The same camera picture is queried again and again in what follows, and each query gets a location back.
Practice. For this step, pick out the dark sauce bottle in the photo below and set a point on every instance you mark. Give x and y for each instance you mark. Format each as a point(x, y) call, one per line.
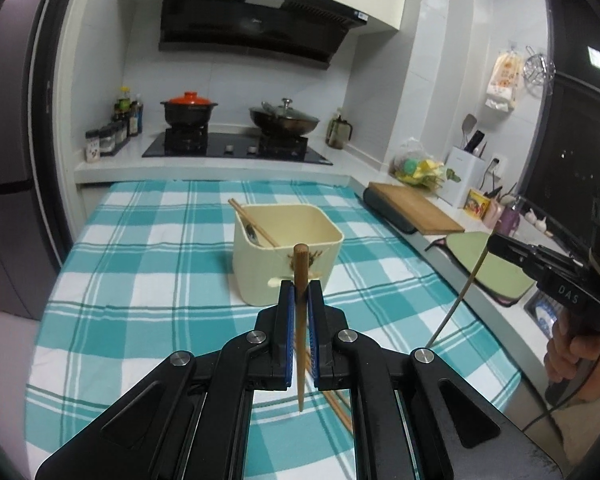
point(135, 119)

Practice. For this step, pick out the green cutting board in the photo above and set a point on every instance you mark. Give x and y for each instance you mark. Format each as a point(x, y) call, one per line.
point(500, 275)

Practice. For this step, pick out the light bamboo chopstick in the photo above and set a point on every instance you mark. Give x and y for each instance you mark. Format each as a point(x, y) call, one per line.
point(346, 412)
point(457, 300)

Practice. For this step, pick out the black range hood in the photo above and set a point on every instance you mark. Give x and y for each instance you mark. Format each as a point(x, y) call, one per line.
point(250, 25)

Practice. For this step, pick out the purple bottle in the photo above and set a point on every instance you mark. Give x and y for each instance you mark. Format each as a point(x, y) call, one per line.
point(510, 220)

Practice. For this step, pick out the cream plastic utensil container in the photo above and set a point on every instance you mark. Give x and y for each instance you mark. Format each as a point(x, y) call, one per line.
point(260, 275)

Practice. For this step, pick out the hanging printed package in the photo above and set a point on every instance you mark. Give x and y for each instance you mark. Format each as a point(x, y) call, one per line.
point(504, 80)

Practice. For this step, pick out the person's right hand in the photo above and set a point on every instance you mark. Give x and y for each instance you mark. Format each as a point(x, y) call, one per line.
point(570, 360)

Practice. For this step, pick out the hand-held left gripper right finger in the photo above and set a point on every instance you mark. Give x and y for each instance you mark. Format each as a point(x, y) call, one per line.
point(314, 350)

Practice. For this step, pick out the blue white plate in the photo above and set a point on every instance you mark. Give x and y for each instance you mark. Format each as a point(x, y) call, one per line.
point(544, 312)

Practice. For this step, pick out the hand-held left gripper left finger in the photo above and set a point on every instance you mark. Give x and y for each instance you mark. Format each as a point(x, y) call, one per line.
point(289, 320)

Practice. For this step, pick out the row of spice jars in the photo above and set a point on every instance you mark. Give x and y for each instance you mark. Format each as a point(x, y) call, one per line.
point(105, 141)

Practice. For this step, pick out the plastic bag of sponges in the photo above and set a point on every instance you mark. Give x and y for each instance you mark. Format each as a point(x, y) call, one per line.
point(417, 167)

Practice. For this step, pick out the large metal spoon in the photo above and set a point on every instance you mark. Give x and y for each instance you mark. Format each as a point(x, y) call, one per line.
point(252, 235)

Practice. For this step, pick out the pink cup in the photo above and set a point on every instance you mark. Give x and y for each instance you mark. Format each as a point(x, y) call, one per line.
point(491, 215)

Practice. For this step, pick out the teal checkered tablecloth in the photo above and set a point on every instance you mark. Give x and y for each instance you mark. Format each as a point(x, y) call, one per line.
point(145, 270)

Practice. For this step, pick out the black spatula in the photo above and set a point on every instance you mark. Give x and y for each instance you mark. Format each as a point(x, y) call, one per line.
point(469, 125)

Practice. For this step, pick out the wooden cutting board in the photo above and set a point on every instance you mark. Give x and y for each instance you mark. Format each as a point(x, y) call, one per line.
point(420, 207)

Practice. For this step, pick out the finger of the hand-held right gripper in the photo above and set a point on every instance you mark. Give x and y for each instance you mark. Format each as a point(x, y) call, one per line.
point(517, 262)
point(540, 255)

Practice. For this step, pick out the oil bottle green label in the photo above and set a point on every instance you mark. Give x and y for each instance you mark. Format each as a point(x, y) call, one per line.
point(123, 110)

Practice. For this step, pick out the white knife holder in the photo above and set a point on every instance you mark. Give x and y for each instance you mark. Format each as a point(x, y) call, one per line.
point(462, 180)

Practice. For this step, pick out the wok with glass lid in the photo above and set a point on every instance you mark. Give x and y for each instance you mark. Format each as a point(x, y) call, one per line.
point(285, 120)

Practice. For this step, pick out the garlic bulbs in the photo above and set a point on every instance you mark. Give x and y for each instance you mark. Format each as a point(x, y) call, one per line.
point(537, 221)

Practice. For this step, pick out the grey refrigerator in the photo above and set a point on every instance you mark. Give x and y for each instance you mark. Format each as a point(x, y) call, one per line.
point(10, 135)

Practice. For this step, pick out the white wall outlet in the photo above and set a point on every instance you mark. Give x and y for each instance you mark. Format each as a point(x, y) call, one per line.
point(497, 167)

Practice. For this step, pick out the black gas stove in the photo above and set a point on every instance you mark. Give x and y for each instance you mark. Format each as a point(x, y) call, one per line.
point(230, 149)

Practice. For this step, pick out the black clay pot orange lid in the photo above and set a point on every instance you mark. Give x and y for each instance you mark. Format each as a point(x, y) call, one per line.
point(187, 110)

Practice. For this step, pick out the brown wooden chopstick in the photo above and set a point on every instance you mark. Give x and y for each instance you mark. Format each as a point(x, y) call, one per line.
point(341, 412)
point(260, 224)
point(301, 280)
point(252, 225)

